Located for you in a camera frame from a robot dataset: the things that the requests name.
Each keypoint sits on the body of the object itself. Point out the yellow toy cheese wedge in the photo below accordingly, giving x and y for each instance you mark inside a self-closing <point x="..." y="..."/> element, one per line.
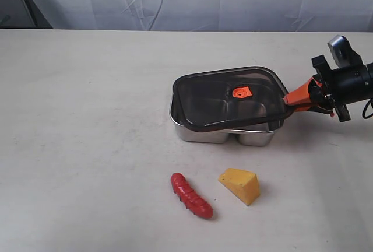
<point x="243" y="184"/>

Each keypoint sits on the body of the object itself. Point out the stainless steel lunch box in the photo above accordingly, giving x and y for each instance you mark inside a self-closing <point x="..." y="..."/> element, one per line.
<point x="253" y="135"/>

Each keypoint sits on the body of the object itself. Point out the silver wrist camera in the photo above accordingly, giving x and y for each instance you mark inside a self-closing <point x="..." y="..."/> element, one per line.
<point x="342" y="52"/>

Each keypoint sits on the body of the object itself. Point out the dark transparent box lid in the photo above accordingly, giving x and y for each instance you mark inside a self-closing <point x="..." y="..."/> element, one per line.
<point x="230" y="98"/>

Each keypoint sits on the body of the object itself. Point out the red toy sausage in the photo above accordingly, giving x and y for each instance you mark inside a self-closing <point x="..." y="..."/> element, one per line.
<point x="190" y="198"/>

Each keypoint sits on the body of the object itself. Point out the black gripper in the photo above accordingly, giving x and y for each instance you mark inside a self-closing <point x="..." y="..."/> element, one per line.
<point x="332" y="89"/>

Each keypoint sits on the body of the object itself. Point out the dark grey panel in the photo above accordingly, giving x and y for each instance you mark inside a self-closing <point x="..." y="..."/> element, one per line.
<point x="22" y="14"/>

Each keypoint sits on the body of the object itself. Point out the white wrinkled backdrop curtain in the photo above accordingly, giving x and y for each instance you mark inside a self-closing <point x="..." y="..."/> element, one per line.
<point x="210" y="15"/>

